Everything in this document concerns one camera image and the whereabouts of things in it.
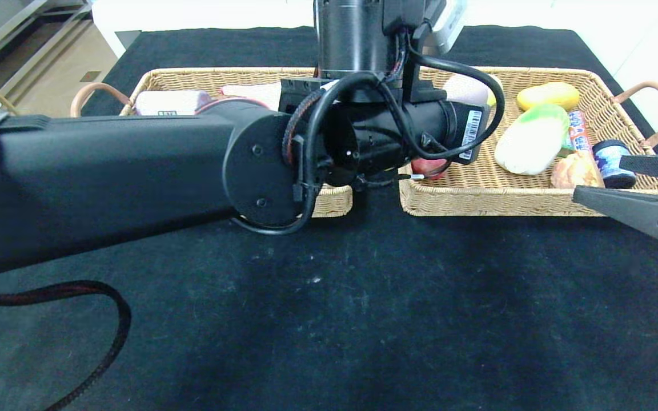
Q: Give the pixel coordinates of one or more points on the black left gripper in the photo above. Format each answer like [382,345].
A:
[472,135]

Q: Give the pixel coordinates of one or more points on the pale purple egg-shaped taro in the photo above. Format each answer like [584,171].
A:
[466,88]

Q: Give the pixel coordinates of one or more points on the toy napa cabbage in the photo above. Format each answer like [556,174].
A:
[529,142]

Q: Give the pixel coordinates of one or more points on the toy burger bun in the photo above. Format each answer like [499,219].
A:
[574,171]

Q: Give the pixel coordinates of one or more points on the yellow lemon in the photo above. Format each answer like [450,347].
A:
[492,98]

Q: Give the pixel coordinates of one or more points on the dark blue jar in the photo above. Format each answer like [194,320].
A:
[614,165]

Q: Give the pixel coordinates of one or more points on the red peach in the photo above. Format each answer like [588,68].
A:
[429,166]

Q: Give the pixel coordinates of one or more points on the orange sausage pack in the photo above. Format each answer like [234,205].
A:
[579,131]

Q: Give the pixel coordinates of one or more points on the yellow mango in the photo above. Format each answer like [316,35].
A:
[552,96]

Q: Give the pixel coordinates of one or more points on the black tablecloth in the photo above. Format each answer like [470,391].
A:
[374,297]

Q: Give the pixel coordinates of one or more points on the white cup with brush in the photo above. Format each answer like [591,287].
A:
[255,94]

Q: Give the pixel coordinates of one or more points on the white table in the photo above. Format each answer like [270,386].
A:
[220,14]

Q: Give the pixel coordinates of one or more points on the white purple cylindrical bottle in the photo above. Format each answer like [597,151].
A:
[169,101]

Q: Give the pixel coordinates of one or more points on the wooden slatted rack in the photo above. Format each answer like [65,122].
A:
[3,101]

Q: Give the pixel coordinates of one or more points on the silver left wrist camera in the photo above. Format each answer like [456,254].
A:
[446,23]

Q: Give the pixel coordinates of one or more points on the grey metal shelf frame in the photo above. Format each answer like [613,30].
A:
[9,34]

